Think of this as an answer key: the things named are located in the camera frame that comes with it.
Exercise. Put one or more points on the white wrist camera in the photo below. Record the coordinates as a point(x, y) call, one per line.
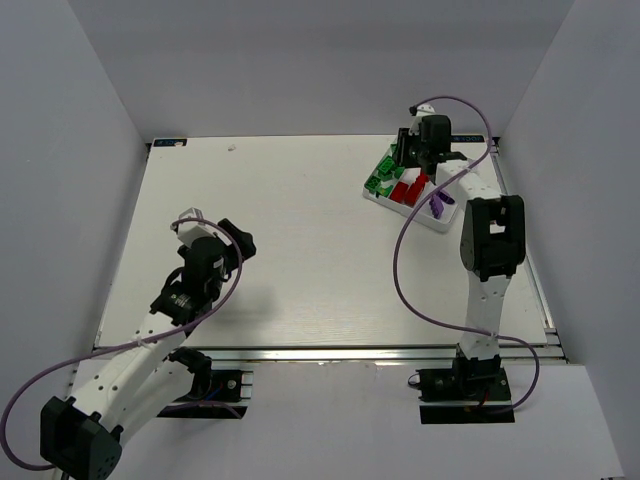
point(189, 227)
point(418, 112)

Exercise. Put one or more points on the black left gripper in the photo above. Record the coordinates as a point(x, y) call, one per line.
point(238, 238)

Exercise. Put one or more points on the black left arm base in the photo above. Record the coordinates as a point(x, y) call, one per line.
point(215, 392)

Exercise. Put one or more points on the purple small lego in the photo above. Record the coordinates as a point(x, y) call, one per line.
point(437, 207)

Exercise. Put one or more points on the purple round lego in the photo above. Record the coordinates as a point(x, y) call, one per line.
point(446, 198)

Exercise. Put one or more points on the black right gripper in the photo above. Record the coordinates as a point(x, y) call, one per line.
point(407, 150)

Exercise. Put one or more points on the blue table label left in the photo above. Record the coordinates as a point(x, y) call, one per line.
point(169, 142)

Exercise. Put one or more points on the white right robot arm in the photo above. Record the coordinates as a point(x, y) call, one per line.
point(492, 243)

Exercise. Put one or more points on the small green rounded lego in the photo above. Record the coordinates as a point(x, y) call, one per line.
point(384, 191)

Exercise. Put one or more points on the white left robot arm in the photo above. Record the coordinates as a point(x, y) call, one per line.
point(84, 435)

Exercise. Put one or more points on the white divided tray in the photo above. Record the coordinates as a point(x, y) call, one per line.
point(424, 215)

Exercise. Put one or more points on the green long lego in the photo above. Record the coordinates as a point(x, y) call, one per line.
point(386, 164)
point(392, 174)

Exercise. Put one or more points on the green long lego top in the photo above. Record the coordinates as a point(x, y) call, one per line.
point(392, 174)

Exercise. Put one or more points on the small red lego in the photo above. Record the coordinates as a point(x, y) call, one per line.
point(399, 192)

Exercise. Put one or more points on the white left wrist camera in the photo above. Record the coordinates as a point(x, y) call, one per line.
point(189, 227)

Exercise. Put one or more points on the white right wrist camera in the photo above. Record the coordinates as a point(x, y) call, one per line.
point(418, 112)

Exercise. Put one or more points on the blue table label right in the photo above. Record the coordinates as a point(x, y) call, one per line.
point(468, 139)

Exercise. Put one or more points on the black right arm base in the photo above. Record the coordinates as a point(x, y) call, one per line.
point(470, 391)

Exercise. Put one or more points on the green square lego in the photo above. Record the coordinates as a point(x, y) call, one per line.
point(372, 184)

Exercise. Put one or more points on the red rectangular lego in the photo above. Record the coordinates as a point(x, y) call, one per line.
point(415, 190)

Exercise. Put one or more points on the blue table label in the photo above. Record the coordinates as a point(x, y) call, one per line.
point(169, 142)
point(468, 139)

